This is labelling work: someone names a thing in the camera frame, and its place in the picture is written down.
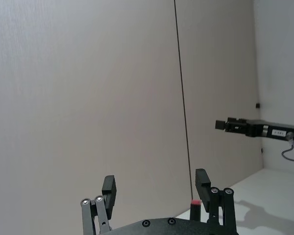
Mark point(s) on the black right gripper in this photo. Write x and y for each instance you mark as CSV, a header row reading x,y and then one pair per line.
x,y
276,133

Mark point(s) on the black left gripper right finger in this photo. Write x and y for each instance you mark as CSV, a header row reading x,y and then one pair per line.
x,y
203,193

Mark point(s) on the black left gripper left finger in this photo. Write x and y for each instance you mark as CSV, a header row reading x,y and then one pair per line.
x,y
109,195

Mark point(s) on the black tool with red switch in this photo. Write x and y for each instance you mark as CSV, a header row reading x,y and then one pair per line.
x,y
195,210

